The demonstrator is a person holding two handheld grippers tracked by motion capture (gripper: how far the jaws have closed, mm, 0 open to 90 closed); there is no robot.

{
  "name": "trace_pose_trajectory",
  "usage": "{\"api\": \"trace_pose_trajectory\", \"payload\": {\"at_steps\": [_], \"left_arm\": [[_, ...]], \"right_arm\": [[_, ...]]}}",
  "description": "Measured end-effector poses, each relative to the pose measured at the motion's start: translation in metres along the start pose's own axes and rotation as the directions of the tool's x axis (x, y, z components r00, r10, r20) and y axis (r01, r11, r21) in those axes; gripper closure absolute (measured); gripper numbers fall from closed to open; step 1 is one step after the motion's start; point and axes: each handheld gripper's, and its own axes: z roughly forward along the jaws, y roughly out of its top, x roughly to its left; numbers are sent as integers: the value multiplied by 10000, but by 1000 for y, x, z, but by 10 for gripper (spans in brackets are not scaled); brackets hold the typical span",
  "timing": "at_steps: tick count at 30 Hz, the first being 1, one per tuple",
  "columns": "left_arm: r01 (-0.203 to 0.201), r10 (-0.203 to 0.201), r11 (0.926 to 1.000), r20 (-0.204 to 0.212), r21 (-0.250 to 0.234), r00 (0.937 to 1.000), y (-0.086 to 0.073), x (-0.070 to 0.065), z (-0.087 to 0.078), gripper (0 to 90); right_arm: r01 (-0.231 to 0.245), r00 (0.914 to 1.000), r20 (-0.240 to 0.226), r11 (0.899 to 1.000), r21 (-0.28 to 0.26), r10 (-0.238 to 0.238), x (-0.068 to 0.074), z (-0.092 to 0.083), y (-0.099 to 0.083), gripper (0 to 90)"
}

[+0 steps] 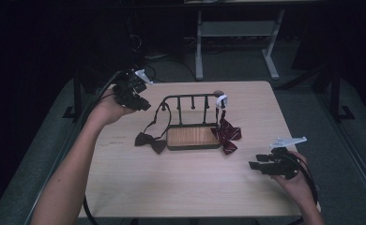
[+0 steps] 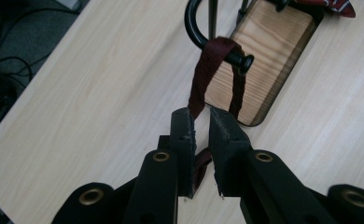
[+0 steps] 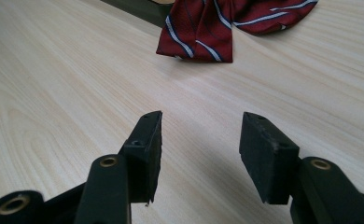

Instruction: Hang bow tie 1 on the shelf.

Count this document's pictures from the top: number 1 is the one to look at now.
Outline person's left hand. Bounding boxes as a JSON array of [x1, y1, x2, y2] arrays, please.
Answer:
[[87, 89, 137, 127]]

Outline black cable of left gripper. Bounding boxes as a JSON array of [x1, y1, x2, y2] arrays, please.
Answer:
[[77, 68, 126, 225]]

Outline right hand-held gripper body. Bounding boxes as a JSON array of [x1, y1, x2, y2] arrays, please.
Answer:
[[260, 136, 308, 181]]

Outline dark brown bow tie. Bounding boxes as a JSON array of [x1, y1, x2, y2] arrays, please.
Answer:
[[133, 100, 173, 156]]

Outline red striped bow tie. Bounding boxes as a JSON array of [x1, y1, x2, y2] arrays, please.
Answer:
[[210, 94, 243, 156]]

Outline person's right hand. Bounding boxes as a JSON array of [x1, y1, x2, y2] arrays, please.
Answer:
[[270, 151, 317, 205]]

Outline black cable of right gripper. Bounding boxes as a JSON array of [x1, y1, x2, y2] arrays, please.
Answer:
[[292, 153, 319, 205]]

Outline grey metal desk frame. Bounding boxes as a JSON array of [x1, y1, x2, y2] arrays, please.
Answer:
[[194, 8, 286, 82]]

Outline black metal stand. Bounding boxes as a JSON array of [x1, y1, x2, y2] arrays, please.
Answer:
[[61, 69, 83, 120], [312, 60, 357, 124]]

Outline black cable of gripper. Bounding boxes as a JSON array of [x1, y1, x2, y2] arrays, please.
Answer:
[[77, 68, 126, 225], [292, 153, 319, 205]]

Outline black floor cable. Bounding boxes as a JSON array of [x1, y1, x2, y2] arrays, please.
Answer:
[[145, 54, 198, 83]]

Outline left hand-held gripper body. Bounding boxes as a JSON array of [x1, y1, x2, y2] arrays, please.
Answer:
[[112, 68, 154, 111]]

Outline black metal rack wooden base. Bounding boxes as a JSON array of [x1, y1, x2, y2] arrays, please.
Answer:
[[160, 90, 226, 152]]

